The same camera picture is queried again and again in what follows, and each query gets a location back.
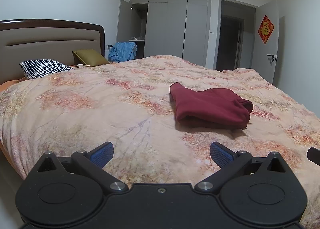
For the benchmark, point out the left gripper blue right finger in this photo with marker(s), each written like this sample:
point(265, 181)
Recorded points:
point(232, 165)

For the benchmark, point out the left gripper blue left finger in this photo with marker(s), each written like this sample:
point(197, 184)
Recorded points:
point(91, 164)

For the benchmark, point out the dark red long-sleeve sweater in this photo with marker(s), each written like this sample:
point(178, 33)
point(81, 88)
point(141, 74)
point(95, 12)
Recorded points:
point(217, 108)

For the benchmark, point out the blue clothes pile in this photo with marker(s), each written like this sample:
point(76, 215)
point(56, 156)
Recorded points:
point(122, 52)

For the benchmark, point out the floral pink bed quilt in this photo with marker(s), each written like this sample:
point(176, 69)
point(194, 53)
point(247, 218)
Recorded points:
point(129, 105)

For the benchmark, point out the olive green pillow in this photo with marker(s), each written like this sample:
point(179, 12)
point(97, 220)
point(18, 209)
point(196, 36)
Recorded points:
point(89, 57)

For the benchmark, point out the black white checked pillow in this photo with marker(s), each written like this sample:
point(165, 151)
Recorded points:
point(38, 68)

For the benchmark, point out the white room door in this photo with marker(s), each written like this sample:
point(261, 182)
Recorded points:
point(265, 48)

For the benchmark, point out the red fu character decoration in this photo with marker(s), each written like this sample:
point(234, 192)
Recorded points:
point(265, 29)

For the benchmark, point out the brown beige padded headboard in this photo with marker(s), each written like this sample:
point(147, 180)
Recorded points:
point(27, 39)

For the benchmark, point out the grey built-in wardrobe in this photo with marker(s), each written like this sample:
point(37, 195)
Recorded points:
point(166, 27)

